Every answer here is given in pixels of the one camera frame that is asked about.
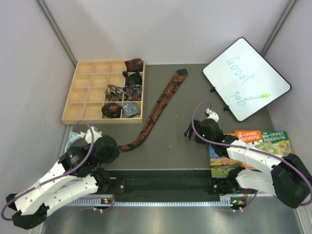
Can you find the dark grey table mat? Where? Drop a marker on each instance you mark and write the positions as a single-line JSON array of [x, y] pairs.
[[166, 147]]

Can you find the rolled black navy tie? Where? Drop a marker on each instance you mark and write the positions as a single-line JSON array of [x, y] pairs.
[[133, 79]]

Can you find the wooden compartment tray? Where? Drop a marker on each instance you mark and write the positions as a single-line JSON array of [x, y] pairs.
[[87, 92]]

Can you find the rolled dark red tie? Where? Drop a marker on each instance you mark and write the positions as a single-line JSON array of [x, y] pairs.
[[134, 65]]

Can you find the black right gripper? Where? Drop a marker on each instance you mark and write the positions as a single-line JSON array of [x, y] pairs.
[[188, 134]]

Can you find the brown red patterned tie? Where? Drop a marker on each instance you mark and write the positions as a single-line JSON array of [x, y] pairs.
[[164, 99]]

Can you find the rolled black orange-leaf tie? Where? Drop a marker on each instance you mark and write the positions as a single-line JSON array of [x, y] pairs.
[[111, 110]]

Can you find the rolled blue patterned tie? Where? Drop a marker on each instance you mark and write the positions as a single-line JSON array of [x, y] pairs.
[[133, 93]]

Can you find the landscape cover book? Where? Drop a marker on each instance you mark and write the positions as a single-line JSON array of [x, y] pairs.
[[221, 165]]

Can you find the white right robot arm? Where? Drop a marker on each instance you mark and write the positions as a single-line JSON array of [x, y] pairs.
[[283, 176]]

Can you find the rolled grey blue tie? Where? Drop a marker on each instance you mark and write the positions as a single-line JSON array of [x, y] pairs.
[[131, 109]]

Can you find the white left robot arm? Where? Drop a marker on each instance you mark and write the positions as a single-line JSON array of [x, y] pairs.
[[77, 173]]

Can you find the rolled multicolour floral tie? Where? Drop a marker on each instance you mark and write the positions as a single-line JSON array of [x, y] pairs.
[[113, 93]]

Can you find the green 104-storey treehouse book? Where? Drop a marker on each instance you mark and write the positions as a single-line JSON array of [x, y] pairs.
[[276, 142]]

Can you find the white dry-erase board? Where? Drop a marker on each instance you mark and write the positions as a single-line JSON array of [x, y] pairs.
[[240, 71]]

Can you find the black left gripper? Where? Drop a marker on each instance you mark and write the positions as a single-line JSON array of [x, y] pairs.
[[114, 154]]

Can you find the orange 78-storey treehouse book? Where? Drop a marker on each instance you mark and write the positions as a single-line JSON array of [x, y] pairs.
[[253, 137]]

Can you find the teal cat-ear headphones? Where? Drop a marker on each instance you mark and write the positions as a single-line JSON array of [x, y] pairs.
[[85, 136]]

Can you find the green marker pen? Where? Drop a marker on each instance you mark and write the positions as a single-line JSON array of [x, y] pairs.
[[267, 95]]

